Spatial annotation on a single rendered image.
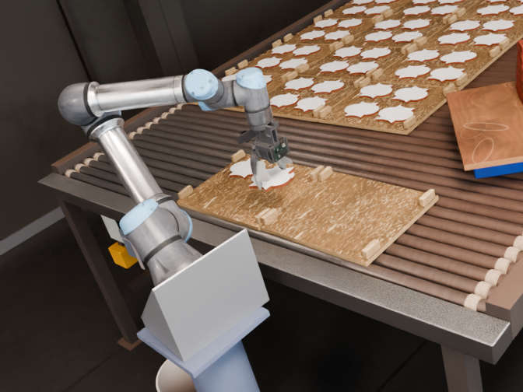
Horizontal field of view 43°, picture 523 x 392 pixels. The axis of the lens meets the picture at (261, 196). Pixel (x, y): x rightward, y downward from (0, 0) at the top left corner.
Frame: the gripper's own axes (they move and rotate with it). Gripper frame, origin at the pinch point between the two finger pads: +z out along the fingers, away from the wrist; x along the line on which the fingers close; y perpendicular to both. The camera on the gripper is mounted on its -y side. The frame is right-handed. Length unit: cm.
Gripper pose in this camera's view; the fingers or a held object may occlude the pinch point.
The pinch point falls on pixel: (271, 178)
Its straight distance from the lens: 201.4
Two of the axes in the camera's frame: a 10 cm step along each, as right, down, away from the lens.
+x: 6.7, -5.1, 5.4
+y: 7.1, 2.2, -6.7
